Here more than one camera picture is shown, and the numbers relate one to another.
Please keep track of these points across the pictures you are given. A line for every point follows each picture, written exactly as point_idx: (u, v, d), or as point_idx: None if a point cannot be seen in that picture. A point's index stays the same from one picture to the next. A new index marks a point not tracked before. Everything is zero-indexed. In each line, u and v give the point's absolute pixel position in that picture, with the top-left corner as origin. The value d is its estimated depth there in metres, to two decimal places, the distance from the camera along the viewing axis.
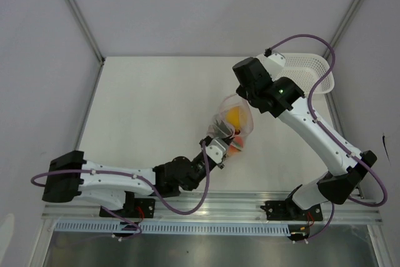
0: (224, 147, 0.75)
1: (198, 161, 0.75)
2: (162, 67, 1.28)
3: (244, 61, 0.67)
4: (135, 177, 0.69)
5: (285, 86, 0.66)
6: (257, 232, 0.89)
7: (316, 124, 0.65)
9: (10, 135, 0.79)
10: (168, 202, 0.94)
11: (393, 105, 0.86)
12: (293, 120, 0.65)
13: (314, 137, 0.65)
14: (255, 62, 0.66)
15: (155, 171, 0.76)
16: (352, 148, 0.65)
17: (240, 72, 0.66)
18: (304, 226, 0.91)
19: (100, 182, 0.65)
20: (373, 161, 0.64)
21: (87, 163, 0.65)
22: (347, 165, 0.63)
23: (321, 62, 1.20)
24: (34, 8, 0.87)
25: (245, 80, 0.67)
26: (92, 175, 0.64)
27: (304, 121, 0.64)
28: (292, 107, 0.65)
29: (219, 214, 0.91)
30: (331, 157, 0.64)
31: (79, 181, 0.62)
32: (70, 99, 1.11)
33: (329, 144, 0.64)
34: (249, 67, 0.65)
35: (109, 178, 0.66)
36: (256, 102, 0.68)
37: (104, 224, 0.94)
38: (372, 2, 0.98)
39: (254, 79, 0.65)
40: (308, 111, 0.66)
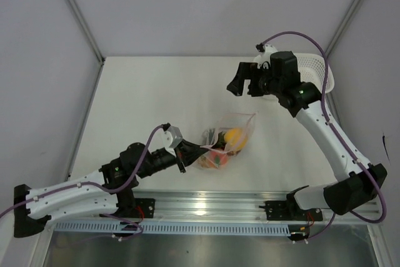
0: (179, 135, 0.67)
1: (157, 154, 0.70)
2: (162, 67, 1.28)
3: (282, 54, 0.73)
4: (78, 185, 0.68)
5: (307, 90, 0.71)
6: (257, 232, 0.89)
7: (329, 126, 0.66)
9: (10, 135, 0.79)
10: (168, 201, 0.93)
11: (394, 105, 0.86)
12: (307, 119, 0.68)
13: (325, 139, 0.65)
14: (291, 59, 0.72)
15: (102, 170, 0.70)
16: (362, 158, 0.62)
17: (276, 62, 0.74)
18: (304, 226, 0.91)
19: (47, 204, 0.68)
20: (382, 175, 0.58)
21: (30, 192, 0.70)
22: (350, 170, 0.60)
23: (320, 62, 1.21)
24: (34, 8, 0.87)
25: (280, 71, 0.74)
26: (37, 202, 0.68)
27: (317, 121, 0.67)
28: (308, 107, 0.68)
29: (218, 214, 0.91)
30: (337, 161, 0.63)
31: (25, 211, 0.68)
32: (70, 99, 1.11)
33: (337, 147, 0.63)
34: (285, 62, 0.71)
35: (52, 199, 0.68)
36: (280, 96, 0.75)
37: (103, 224, 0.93)
38: (372, 2, 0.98)
39: (285, 73, 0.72)
40: (322, 114, 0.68)
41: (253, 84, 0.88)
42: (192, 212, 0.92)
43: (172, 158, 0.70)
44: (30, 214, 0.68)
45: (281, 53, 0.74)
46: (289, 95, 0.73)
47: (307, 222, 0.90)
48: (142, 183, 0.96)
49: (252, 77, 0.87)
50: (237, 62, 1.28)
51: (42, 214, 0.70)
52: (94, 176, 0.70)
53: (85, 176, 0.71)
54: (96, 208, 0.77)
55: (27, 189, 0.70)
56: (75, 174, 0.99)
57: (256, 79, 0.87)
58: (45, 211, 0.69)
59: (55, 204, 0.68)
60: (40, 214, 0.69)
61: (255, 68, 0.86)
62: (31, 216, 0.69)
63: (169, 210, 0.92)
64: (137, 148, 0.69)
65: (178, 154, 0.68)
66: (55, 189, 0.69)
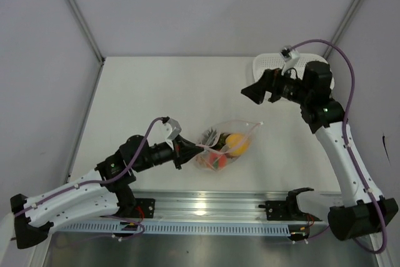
0: (176, 127, 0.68)
1: (156, 148, 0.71)
2: (162, 67, 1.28)
3: (320, 67, 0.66)
4: (76, 186, 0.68)
5: (333, 109, 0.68)
6: (257, 232, 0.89)
7: (346, 149, 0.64)
9: (10, 135, 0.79)
10: (168, 202, 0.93)
11: (394, 105, 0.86)
12: (325, 138, 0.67)
13: (339, 162, 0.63)
14: (328, 75, 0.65)
15: (98, 167, 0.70)
16: (375, 188, 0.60)
17: (310, 75, 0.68)
18: (304, 226, 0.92)
19: (47, 209, 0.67)
20: (392, 210, 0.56)
21: (28, 201, 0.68)
22: (359, 197, 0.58)
23: (321, 62, 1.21)
24: (34, 8, 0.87)
25: (312, 84, 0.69)
26: (37, 209, 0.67)
27: (335, 142, 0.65)
28: (329, 126, 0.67)
29: (218, 215, 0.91)
30: (347, 186, 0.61)
31: (25, 220, 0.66)
32: (70, 99, 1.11)
33: (350, 172, 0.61)
34: (320, 77, 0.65)
35: (52, 203, 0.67)
36: (304, 109, 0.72)
37: (103, 224, 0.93)
38: (372, 2, 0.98)
39: (316, 89, 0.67)
40: (342, 136, 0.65)
41: (275, 90, 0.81)
42: (192, 212, 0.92)
43: (169, 153, 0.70)
44: (30, 222, 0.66)
45: (319, 64, 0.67)
46: (312, 110, 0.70)
47: (307, 222, 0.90)
48: (142, 183, 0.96)
49: (274, 83, 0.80)
50: (237, 62, 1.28)
51: (43, 221, 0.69)
52: (91, 175, 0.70)
53: (82, 177, 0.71)
54: (97, 210, 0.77)
55: (24, 199, 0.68)
56: (75, 174, 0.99)
57: (280, 85, 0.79)
58: (46, 217, 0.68)
59: (56, 209, 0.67)
60: (41, 221, 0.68)
61: (279, 74, 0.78)
62: (32, 224, 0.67)
63: (169, 210, 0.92)
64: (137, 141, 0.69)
65: (175, 147, 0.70)
66: (54, 193, 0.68)
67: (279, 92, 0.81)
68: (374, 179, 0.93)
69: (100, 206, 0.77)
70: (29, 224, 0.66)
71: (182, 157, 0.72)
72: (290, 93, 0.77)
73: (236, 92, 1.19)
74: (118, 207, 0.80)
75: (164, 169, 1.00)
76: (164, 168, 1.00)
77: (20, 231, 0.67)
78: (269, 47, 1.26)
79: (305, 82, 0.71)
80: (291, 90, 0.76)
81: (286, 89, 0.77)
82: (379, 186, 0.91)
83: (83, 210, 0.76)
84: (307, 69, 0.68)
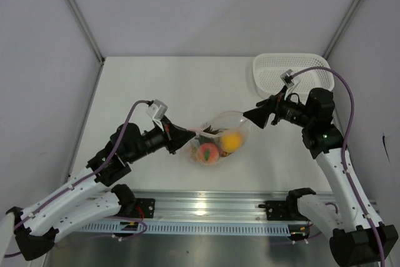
0: (162, 107, 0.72)
1: (148, 137, 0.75)
2: (162, 67, 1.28)
3: (322, 96, 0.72)
4: (70, 186, 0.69)
5: (333, 136, 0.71)
6: (257, 232, 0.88)
7: (345, 175, 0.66)
9: (10, 135, 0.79)
10: (168, 202, 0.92)
11: (394, 105, 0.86)
12: (324, 163, 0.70)
13: (339, 187, 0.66)
14: (329, 104, 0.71)
15: (90, 165, 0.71)
16: (374, 216, 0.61)
17: (313, 104, 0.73)
18: (304, 226, 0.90)
19: (46, 216, 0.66)
20: (392, 236, 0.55)
21: (25, 212, 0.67)
22: (359, 223, 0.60)
23: (321, 62, 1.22)
24: (33, 8, 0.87)
25: (314, 111, 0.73)
26: (35, 217, 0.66)
27: (334, 167, 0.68)
28: (328, 152, 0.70)
29: (218, 214, 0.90)
30: (347, 211, 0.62)
31: (26, 231, 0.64)
32: (70, 99, 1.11)
33: (349, 198, 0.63)
34: (322, 106, 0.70)
35: (49, 209, 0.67)
36: (305, 134, 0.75)
37: (103, 224, 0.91)
38: (372, 2, 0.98)
39: (319, 117, 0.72)
40: (341, 161, 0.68)
41: (279, 113, 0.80)
42: (192, 212, 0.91)
43: (160, 139, 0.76)
44: (31, 232, 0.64)
45: (322, 94, 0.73)
46: (313, 137, 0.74)
47: (308, 222, 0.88)
48: (142, 184, 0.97)
49: (277, 107, 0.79)
50: (236, 62, 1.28)
51: (45, 229, 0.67)
52: (84, 172, 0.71)
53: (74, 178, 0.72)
54: (98, 211, 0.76)
55: (19, 211, 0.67)
56: (75, 174, 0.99)
57: (284, 110, 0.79)
58: (47, 223, 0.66)
59: (55, 213, 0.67)
60: (43, 229, 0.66)
61: (282, 99, 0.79)
62: (33, 234, 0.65)
63: (169, 210, 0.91)
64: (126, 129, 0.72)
65: (164, 127, 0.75)
66: (49, 199, 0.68)
67: (282, 115, 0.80)
68: (374, 179, 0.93)
69: (99, 206, 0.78)
70: (29, 235, 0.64)
71: (175, 140, 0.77)
72: (294, 117, 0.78)
73: (235, 92, 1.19)
74: (117, 206, 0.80)
75: (164, 169, 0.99)
76: (164, 168, 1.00)
77: (22, 245, 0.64)
78: (269, 47, 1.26)
79: (308, 109, 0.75)
80: (294, 114, 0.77)
81: (289, 112, 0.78)
82: (378, 186, 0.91)
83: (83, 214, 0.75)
84: (310, 96, 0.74)
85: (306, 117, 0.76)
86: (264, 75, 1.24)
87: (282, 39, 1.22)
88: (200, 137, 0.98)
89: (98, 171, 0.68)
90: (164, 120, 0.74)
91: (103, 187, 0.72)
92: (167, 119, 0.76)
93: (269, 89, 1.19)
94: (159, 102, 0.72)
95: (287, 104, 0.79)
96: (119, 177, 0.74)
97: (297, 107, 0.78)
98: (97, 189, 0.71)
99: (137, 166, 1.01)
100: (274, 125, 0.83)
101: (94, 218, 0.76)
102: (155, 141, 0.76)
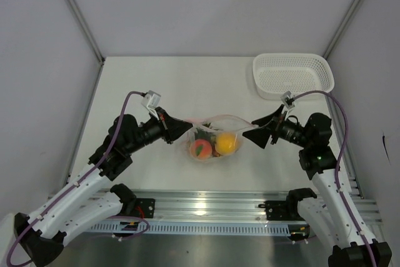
0: (157, 97, 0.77)
1: (145, 129, 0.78)
2: (162, 67, 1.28)
3: (320, 123, 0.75)
4: (76, 184, 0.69)
5: (327, 157, 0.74)
6: (259, 232, 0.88)
7: (339, 194, 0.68)
9: (10, 134, 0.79)
10: (168, 201, 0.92)
11: (394, 106, 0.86)
12: (320, 184, 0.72)
13: (332, 205, 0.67)
14: (327, 131, 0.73)
15: (92, 160, 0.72)
16: (367, 232, 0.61)
17: (312, 130, 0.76)
18: (304, 226, 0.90)
19: (55, 217, 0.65)
20: (386, 252, 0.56)
21: (32, 216, 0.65)
22: (352, 240, 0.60)
23: (321, 62, 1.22)
24: (33, 9, 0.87)
25: (312, 136, 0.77)
26: (44, 219, 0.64)
27: (329, 187, 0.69)
28: (323, 172, 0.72)
29: (219, 214, 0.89)
30: (341, 228, 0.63)
31: (36, 234, 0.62)
32: (70, 99, 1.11)
33: (344, 216, 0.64)
34: (320, 132, 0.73)
35: (57, 210, 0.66)
36: (302, 155, 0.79)
37: (103, 224, 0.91)
38: (373, 1, 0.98)
39: (317, 142, 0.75)
40: (334, 181, 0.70)
41: (279, 133, 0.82)
42: (192, 212, 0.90)
43: (157, 132, 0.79)
44: (42, 234, 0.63)
45: (321, 119, 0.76)
46: (309, 158, 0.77)
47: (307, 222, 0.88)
48: (142, 184, 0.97)
49: (277, 128, 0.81)
50: (236, 62, 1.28)
51: (54, 232, 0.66)
52: (86, 169, 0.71)
53: (78, 175, 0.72)
54: (102, 210, 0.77)
55: (25, 216, 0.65)
56: (75, 174, 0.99)
57: (284, 131, 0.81)
58: (56, 224, 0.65)
59: (63, 212, 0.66)
60: (52, 231, 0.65)
61: (284, 119, 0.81)
62: (42, 236, 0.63)
63: (169, 210, 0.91)
64: (124, 119, 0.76)
65: (159, 115, 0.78)
66: (55, 199, 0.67)
67: (282, 134, 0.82)
68: (374, 179, 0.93)
69: (102, 205, 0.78)
70: (40, 238, 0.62)
71: (171, 130, 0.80)
72: (294, 137, 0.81)
73: (235, 92, 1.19)
74: (119, 205, 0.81)
75: (164, 169, 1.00)
76: (164, 167, 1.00)
77: (34, 250, 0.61)
78: (269, 47, 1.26)
79: (307, 132, 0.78)
80: (294, 134, 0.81)
81: (289, 133, 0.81)
82: (378, 186, 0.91)
83: (87, 214, 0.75)
84: (309, 122, 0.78)
85: (304, 138, 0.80)
86: (264, 75, 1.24)
87: (282, 39, 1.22)
88: (197, 132, 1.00)
89: (96, 166, 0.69)
90: (158, 109, 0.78)
91: (106, 182, 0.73)
92: (161, 109, 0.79)
93: (269, 89, 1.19)
94: (152, 92, 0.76)
95: (287, 124, 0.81)
96: (120, 170, 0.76)
97: (297, 128, 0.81)
98: (102, 183, 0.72)
99: (137, 166, 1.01)
100: (274, 144, 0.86)
101: (98, 218, 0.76)
102: (152, 132, 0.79)
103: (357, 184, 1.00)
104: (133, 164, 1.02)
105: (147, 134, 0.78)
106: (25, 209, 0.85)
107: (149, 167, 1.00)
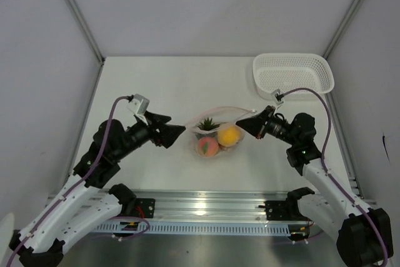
0: (145, 101, 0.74)
1: (132, 133, 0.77)
2: (162, 67, 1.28)
3: (305, 122, 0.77)
4: (62, 197, 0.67)
5: (312, 151, 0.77)
6: (259, 232, 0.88)
7: (328, 177, 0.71)
9: (10, 135, 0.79)
10: (168, 201, 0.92)
11: (394, 107, 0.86)
12: (309, 174, 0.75)
13: (324, 186, 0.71)
14: (312, 131, 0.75)
15: (77, 171, 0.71)
16: (362, 203, 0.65)
17: (297, 129, 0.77)
18: (304, 226, 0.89)
19: (45, 232, 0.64)
20: (385, 217, 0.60)
21: (22, 233, 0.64)
22: (350, 212, 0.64)
23: (321, 62, 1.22)
24: (34, 10, 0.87)
25: (297, 135, 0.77)
26: (35, 236, 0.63)
27: (317, 174, 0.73)
28: (309, 162, 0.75)
29: (218, 215, 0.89)
30: (337, 206, 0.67)
31: (28, 251, 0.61)
32: (70, 99, 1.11)
33: (336, 193, 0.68)
34: (305, 133, 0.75)
35: (47, 224, 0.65)
36: (288, 152, 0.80)
37: (104, 224, 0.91)
38: (373, 2, 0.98)
39: (302, 140, 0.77)
40: (321, 167, 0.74)
41: (266, 128, 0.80)
42: (192, 212, 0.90)
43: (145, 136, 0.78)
44: (34, 250, 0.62)
45: (305, 119, 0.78)
46: (295, 156, 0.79)
47: (308, 222, 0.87)
48: (142, 184, 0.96)
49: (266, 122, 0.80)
50: (236, 62, 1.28)
51: (47, 246, 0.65)
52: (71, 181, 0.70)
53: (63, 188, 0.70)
54: (101, 213, 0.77)
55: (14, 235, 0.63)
56: None
57: (271, 127, 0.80)
58: (49, 239, 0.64)
59: (54, 227, 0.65)
60: (45, 246, 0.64)
61: (272, 115, 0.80)
62: (35, 252, 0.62)
63: (169, 210, 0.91)
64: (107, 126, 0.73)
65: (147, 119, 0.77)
66: (43, 214, 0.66)
67: (269, 130, 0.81)
68: (374, 180, 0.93)
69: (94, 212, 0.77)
70: (33, 254, 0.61)
71: (163, 132, 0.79)
72: (280, 133, 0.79)
73: (235, 92, 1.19)
74: (115, 211, 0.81)
75: (164, 169, 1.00)
76: (163, 167, 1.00)
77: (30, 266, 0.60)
78: (269, 47, 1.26)
79: (292, 132, 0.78)
80: (280, 130, 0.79)
81: (276, 129, 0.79)
82: (379, 186, 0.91)
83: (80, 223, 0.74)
84: (294, 122, 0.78)
85: (290, 136, 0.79)
86: (264, 75, 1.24)
87: (282, 40, 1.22)
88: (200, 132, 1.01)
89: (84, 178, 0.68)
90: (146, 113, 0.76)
91: (95, 190, 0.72)
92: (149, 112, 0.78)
93: (269, 89, 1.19)
94: (140, 97, 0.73)
95: (274, 120, 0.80)
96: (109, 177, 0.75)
97: (284, 124, 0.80)
98: (89, 192, 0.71)
99: (136, 166, 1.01)
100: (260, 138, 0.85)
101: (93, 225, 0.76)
102: (140, 136, 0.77)
103: (357, 184, 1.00)
104: (133, 164, 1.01)
105: (135, 139, 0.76)
106: (25, 209, 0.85)
107: (149, 167, 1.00)
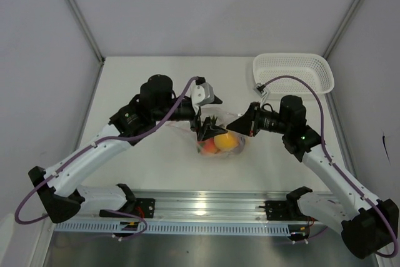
0: (209, 95, 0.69)
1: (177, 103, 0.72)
2: (164, 67, 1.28)
3: (292, 103, 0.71)
4: (94, 144, 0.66)
5: (310, 136, 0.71)
6: (259, 232, 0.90)
7: (332, 166, 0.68)
9: (10, 135, 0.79)
10: (169, 202, 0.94)
11: (394, 107, 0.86)
12: (311, 162, 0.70)
13: (330, 179, 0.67)
14: (301, 109, 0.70)
15: (113, 121, 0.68)
16: (370, 194, 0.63)
17: (287, 112, 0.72)
18: (304, 226, 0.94)
19: (69, 176, 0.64)
20: (394, 209, 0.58)
21: (47, 172, 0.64)
22: (359, 206, 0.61)
23: (321, 62, 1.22)
24: (34, 9, 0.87)
25: (289, 118, 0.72)
26: (59, 177, 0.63)
27: (321, 162, 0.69)
28: (310, 150, 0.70)
29: (219, 215, 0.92)
30: (345, 199, 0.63)
31: (50, 191, 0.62)
32: (69, 99, 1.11)
33: (343, 186, 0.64)
34: (295, 113, 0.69)
35: (73, 169, 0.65)
36: (285, 140, 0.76)
37: (104, 224, 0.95)
38: (373, 2, 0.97)
39: (295, 122, 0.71)
40: (325, 156, 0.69)
41: (257, 122, 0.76)
42: (192, 212, 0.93)
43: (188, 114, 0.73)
44: (55, 191, 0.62)
45: (292, 99, 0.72)
46: (294, 142, 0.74)
47: (308, 222, 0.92)
48: (142, 183, 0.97)
49: (255, 116, 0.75)
50: (237, 62, 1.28)
51: (69, 191, 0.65)
52: (108, 130, 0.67)
53: (98, 135, 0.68)
54: (113, 196, 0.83)
55: (42, 171, 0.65)
56: None
57: (260, 120, 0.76)
58: (71, 183, 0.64)
59: (78, 173, 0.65)
60: (67, 189, 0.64)
61: (259, 107, 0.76)
62: (57, 194, 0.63)
63: (169, 210, 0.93)
64: (159, 79, 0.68)
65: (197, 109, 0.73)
66: (72, 158, 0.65)
67: (259, 125, 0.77)
68: (375, 180, 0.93)
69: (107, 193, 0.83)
70: (54, 194, 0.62)
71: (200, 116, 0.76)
72: (272, 125, 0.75)
73: (235, 93, 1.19)
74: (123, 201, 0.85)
75: (164, 168, 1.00)
76: (164, 167, 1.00)
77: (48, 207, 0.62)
78: (269, 47, 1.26)
79: (283, 117, 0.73)
80: (272, 122, 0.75)
81: (266, 122, 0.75)
82: (379, 186, 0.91)
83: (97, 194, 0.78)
84: (281, 105, 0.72)
85: (282, 124, 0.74)
86: (264, 75, 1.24)
87: (282, 40, 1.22)
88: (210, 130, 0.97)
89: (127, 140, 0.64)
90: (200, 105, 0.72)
91: (127, 145, 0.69)
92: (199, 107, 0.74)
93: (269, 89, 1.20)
94: (209, 94, 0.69)
95: (262, 113, 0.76)
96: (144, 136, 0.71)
97: (273, 115, 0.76)
98: (122, 146, 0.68)
99: (137, 166, 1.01)
100: (254, 136, 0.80)
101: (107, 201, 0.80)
102: (182, 112, 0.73)
103: None
104: (133, 164, 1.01)
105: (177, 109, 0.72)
106: (24, 209, 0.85)
107: (150, 167, 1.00)
